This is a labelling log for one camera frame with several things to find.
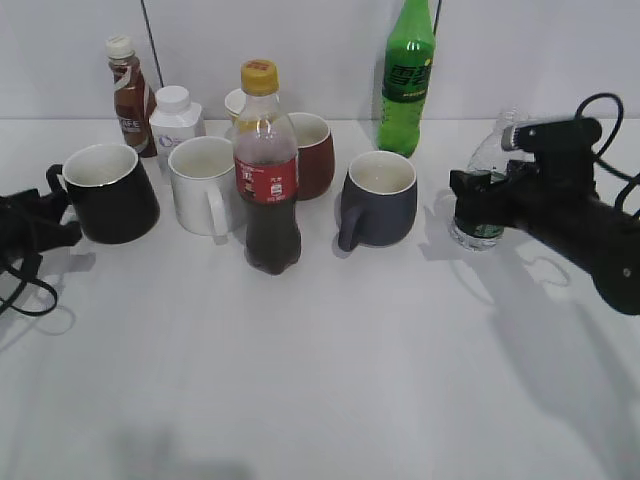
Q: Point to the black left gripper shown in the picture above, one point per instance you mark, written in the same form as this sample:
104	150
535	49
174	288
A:
18	236

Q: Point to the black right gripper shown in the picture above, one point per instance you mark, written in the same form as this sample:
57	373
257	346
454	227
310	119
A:
599	239

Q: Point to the clear water bottle green label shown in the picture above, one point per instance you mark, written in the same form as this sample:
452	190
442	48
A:
488	157

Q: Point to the black ceramic mug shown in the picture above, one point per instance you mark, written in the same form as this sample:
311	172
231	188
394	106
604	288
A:
110	191

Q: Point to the yellow paper cup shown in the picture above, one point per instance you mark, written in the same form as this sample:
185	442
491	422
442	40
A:
234	103

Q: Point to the grey blue ceramic mug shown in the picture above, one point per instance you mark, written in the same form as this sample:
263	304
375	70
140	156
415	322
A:
378	202

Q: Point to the brown coffee drink bottle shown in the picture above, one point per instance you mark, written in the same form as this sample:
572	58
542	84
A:
134	100

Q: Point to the white ceramic mug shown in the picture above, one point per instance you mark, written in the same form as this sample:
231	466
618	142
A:
203	181

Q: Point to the white plastic milk bottle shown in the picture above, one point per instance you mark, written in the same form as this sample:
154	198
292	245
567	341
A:
175	119

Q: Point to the green sprite bottle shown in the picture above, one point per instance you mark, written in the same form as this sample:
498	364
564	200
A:
408	62

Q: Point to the dark red ceramic mug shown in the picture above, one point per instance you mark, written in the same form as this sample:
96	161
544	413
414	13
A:
316	159

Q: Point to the cola bottle yellow cap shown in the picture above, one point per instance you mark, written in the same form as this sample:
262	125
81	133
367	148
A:
265	153

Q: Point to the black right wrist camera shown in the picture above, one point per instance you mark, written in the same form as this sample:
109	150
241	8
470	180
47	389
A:
562	149

